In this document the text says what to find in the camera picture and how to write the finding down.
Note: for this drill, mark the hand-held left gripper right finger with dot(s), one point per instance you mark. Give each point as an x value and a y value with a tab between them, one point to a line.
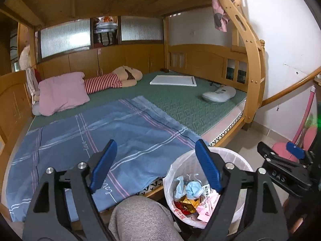
208	165

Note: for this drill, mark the wooden wall cabinet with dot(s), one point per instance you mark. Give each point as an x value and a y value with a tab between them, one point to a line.
112	60

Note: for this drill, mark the blue plaid blanket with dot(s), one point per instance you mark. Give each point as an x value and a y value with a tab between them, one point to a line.
125	135

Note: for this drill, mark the person's grey trouser leg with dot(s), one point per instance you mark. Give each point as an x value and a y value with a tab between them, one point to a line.
143	221

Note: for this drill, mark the pink patterned cloth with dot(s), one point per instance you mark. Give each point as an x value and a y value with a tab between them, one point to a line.
220	15

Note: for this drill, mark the green woven bed mat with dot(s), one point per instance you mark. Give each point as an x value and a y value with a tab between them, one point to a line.
175	100

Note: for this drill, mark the white flat board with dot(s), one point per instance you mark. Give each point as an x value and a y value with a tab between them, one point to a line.
173	80

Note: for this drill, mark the pale blue cushion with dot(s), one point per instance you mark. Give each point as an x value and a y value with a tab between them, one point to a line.
35	110

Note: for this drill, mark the pink pillow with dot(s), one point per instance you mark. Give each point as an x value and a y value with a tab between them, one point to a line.
62	93

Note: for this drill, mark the bin with white bag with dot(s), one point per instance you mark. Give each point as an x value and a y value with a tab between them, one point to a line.
233	160

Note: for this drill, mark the striped plush doll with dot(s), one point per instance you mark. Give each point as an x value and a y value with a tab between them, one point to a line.
105	81

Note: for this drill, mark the hanging bag bundle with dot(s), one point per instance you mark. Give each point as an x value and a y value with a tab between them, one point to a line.
105	31

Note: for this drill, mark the gold foil wrapper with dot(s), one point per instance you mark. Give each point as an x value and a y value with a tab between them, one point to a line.
189	204

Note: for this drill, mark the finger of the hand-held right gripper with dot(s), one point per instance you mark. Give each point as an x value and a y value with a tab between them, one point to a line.
296	150
283	173

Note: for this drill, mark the clear plastic wrapper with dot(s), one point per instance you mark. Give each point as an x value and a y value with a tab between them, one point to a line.
192	177

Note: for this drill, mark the pink plastic wrapper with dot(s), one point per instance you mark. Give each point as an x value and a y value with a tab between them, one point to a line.
207	208

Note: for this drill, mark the ribbed glass window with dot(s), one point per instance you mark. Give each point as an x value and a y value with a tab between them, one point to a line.
141	29
65	39

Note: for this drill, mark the light blue face mask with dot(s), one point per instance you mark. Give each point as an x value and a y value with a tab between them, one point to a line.
179	187
193	189

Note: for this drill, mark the white hanging cloth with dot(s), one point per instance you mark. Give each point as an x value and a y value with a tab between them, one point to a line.
31	85

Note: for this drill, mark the red cloth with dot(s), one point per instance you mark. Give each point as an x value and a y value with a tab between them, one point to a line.
37	75

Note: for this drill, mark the white hanging bag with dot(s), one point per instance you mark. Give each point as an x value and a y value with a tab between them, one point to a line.
25	56

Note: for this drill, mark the pink plastic chair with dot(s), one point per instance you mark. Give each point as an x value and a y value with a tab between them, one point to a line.
283	150

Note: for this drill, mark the white massager device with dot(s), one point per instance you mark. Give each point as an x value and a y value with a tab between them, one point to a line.
219	94

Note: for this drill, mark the wooden bunk bed frame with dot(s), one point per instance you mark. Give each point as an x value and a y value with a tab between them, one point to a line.
200	55

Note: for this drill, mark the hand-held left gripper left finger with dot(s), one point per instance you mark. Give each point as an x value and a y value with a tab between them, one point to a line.
102	165

